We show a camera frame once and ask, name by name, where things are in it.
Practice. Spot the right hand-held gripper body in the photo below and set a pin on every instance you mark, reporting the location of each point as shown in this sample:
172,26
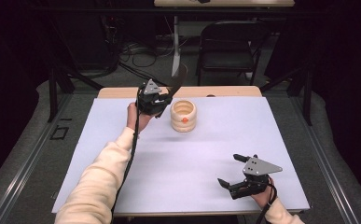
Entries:
259,168

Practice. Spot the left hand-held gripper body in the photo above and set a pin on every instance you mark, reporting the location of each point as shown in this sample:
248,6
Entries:
150,104

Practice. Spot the cream ribbed cup orange dot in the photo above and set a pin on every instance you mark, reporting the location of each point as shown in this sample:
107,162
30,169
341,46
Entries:
181,125

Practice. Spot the person's left hand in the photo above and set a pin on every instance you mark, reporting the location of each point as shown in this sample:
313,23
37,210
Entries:
134,119

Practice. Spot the person's right hand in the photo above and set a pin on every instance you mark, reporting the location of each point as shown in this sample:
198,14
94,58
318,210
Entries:
262,200

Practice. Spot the white table cover sheet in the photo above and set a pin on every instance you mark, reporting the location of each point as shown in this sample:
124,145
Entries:
200,155

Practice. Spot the dark equipment rack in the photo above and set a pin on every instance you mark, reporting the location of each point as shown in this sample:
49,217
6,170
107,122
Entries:
106,34

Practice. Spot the black metal stand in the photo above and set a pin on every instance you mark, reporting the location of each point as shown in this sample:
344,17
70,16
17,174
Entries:
52,93
307,99

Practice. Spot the black folding chair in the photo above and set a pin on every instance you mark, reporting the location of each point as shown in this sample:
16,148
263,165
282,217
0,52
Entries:
228,31

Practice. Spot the small black object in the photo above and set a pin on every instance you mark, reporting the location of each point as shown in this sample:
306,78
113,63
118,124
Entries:
203,1

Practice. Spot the light desk with white leg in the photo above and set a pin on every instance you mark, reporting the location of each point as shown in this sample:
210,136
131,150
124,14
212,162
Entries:
231,3

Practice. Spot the metal floor rail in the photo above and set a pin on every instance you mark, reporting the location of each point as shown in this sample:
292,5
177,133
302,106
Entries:
33,161
324,161

